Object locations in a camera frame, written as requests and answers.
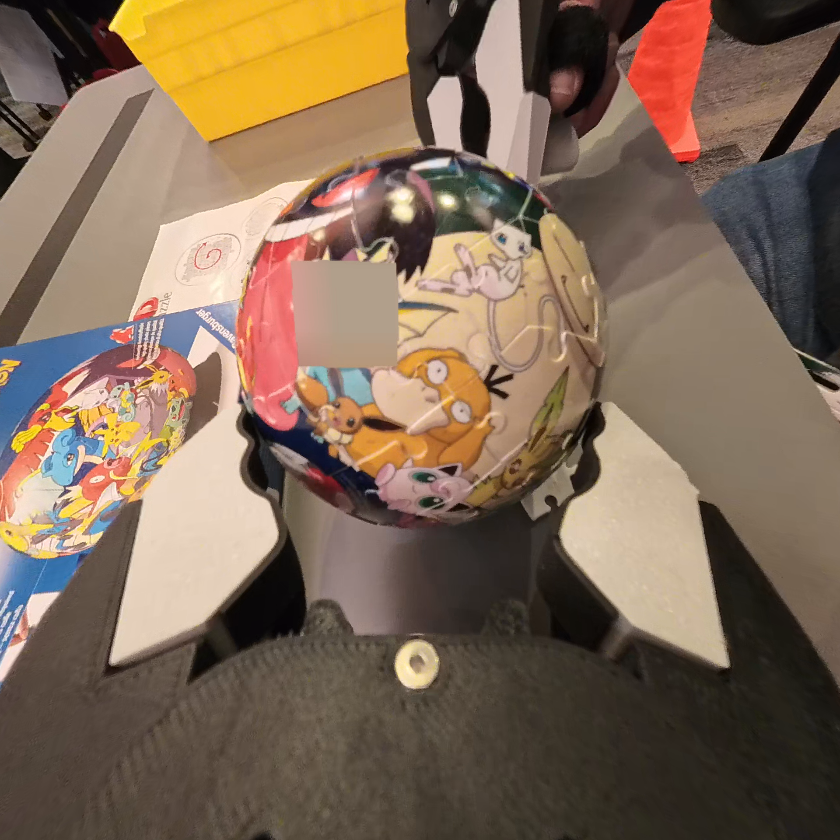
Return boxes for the white instruction sheet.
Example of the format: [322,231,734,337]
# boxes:
[130,180,317,343]

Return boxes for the orange traffic cone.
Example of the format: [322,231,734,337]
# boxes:
[629,0,714,164]

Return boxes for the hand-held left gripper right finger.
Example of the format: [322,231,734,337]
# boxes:
[551,399,734,672]

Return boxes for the black office chair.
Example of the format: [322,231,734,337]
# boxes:
[710,0,840,163]

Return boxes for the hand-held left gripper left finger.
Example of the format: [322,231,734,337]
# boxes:
[107,402,290,668]

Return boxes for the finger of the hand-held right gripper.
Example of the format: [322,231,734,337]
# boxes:
[474,0,553,188]
[423,66,492,155]

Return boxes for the colourful cartoon puzzle ball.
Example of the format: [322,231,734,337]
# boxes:
[236,147,609,530]

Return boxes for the person's blue jeans leg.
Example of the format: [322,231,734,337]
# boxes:
[697,140,840,370]

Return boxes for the yellow plastic bin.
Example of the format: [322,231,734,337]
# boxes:
[108,0,435,143]

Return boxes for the person's white shoe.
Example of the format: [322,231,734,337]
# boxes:
[796,346,840,422]

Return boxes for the blue puzzle box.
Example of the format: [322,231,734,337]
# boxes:
[0,302,245,685]

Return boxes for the pale puzzle piece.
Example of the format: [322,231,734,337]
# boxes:
[520,478,576,524]

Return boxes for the person's right hand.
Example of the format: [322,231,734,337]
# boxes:
[546,0,622,135]

